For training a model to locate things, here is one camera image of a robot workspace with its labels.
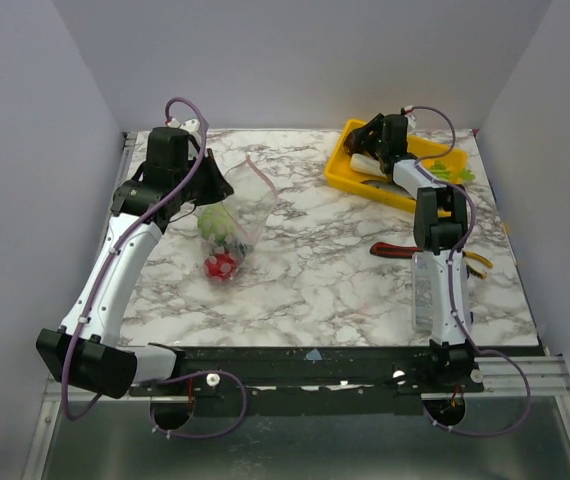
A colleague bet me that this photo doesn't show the yellow plastic tray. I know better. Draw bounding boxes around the yellow plastic tray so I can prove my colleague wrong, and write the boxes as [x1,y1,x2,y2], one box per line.
[324,119,468,213]

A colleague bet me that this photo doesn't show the aluminium frame rail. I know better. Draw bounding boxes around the aluminium frame rail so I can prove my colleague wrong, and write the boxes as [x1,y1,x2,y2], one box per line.
[82,132,139,321]

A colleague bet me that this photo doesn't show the clear plastic screw box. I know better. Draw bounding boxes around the clear plastic screw box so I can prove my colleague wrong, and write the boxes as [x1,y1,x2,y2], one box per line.
[411,252,433,334]

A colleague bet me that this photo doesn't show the dark red beet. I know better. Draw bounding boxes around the dark red beet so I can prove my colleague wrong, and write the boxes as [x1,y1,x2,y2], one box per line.
[343,133,363,155]

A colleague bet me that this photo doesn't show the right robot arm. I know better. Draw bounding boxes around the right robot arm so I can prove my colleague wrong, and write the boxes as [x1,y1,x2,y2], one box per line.
[342,106,475,392]

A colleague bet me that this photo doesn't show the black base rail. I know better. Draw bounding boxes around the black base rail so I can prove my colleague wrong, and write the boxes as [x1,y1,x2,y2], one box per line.
[109,344,546,419]

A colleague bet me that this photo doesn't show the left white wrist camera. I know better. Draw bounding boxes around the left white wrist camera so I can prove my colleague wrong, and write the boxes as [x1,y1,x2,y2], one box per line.
[165,118,203,141]

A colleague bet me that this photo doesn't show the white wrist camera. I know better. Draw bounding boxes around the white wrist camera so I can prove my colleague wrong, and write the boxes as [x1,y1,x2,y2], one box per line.
[400,105,417,129]
[165,118,203,141]

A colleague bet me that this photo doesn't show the red black utility knife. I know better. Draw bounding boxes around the red black utility knife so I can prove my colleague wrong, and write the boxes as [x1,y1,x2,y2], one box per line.
[369,242,421,259]

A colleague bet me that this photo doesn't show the green cabbage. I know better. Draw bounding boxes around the green cabbage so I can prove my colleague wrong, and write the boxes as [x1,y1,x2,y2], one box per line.
[197,204,234,244]

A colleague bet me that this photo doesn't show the silver fish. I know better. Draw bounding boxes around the silver fish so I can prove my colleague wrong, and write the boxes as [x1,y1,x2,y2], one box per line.
[363,179,408,196]

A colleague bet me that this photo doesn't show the white green leek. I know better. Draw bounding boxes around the white green leek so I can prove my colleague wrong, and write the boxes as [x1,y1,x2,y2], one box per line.
[350,153,385,177]

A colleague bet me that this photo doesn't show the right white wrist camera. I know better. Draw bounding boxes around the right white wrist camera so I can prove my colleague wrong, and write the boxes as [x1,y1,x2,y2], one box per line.
[400,105,417,129]

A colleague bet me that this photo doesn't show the yellow handled pliers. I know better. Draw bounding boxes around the yellow handled pliers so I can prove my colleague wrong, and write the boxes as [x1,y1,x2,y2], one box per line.
[463,250,494,279]

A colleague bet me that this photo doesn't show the green celery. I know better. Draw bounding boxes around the green celery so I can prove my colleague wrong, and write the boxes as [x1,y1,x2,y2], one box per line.
[428,161,475,184]

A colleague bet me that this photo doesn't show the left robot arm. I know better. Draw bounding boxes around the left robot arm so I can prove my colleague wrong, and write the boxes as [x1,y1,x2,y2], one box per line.
[36,119,234,399]

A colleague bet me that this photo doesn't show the clear pink zip top bag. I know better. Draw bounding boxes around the clear pink zip top bag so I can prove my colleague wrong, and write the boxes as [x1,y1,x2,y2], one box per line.
[197,156,278,284]

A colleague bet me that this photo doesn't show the purple eggplant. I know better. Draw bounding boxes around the purple eggplant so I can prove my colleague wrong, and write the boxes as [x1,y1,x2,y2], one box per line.
[226,241,254,257]

